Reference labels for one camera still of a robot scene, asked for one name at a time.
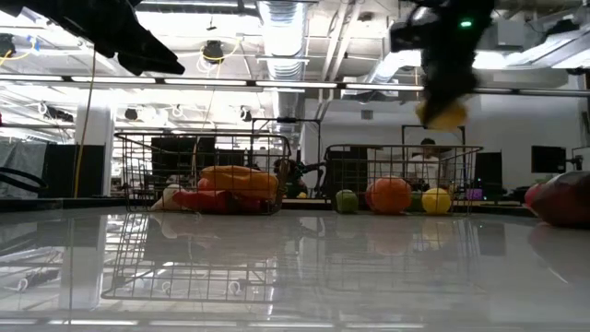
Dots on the red bell pepper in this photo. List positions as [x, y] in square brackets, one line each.
[252, 205]

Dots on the long horizontal light bar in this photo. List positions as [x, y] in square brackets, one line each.
[207, 82]

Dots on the person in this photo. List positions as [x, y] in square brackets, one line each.
[428, 163]

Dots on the green lime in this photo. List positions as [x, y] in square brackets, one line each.
[346, 201]
[416, 202]

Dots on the white garlic bulb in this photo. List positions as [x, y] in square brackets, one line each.
[167, 197]

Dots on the orange carrot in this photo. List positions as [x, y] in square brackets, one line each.
[242, 181]

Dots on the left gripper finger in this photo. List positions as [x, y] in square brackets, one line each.
[152, 55]

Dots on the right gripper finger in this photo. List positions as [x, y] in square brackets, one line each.
[442, 106]

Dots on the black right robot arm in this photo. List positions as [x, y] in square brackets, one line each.
[442, 18]

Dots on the grey cover cloth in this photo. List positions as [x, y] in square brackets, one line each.
[20, 161]

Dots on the orange fruit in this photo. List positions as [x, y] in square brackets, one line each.
[389, 196]

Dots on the yellow-orange mango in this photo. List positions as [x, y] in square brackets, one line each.
[454, 119]

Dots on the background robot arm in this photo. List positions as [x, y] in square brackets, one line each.
[295, 175]

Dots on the black monitor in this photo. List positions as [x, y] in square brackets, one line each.
[548, 159]

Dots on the yellow lemon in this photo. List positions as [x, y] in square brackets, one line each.
[436, 201]

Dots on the black panel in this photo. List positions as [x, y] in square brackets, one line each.
[64, 170]

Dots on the dark red fruit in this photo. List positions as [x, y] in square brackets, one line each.
[564, 200]

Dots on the black overhead camera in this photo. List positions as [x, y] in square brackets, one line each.
[213, 50]

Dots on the silver ventilation duct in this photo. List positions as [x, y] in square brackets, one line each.
[282, 46]

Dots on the red chili pepper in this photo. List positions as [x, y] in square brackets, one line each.
[203, 201]

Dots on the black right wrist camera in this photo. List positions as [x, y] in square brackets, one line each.
[405, 37]

